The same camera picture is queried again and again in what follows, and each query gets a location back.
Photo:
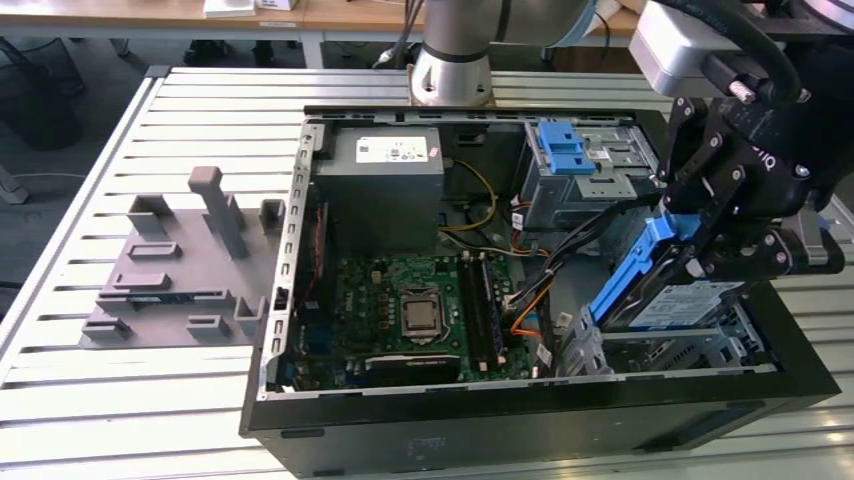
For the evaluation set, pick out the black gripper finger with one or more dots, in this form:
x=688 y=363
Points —
x=754 y=255
x=701 y=170

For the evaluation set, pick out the hard disk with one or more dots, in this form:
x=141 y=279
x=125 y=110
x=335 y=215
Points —
x=688 y=307

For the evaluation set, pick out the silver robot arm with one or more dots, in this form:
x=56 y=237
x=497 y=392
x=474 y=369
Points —
x=454 y=75

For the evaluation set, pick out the silver disk bay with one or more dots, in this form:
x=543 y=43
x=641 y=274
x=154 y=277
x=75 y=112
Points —
x=668 y=339

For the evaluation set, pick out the silver drive cage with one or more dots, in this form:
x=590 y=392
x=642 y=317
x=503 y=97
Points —
x=601 y=192

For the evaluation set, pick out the blue drive latch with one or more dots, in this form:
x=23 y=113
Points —
x=564 y=150

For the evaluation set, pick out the green RAM stick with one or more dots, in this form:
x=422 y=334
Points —
x=161 y=300
x=494 y=315

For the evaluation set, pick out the black RAM slot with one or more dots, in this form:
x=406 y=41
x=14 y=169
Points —
x=473 y=310

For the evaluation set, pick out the black PC case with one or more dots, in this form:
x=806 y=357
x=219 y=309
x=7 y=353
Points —
x=534 y=430

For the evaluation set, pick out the grey power supply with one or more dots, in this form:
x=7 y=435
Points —
x=381 y=210

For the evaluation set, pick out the silver CPU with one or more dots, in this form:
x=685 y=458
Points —
x=421 y=315

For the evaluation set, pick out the green motherboard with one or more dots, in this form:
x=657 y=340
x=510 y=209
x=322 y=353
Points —
x=361 y=280

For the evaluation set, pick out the black graphics card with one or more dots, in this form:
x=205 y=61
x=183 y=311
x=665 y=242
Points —
x=414 y=367

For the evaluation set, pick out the black case fan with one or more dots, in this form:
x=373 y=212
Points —
x=329 y=270

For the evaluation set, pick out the wooden top desk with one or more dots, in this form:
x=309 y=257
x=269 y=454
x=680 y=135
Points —
x=334 y=15

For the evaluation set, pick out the black chair base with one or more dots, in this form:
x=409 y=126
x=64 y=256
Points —
x=207 y=52
x=263 y=52

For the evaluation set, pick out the white labelled box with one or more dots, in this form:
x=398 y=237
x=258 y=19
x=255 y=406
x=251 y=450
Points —
x=277 y=4

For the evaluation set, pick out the grey parts rack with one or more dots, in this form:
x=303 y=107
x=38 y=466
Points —
x=181 y=270

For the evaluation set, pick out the white stand foot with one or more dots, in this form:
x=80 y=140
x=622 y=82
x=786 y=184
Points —
x=14 y=192

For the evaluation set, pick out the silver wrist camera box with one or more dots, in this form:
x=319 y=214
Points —
x=674 y=55

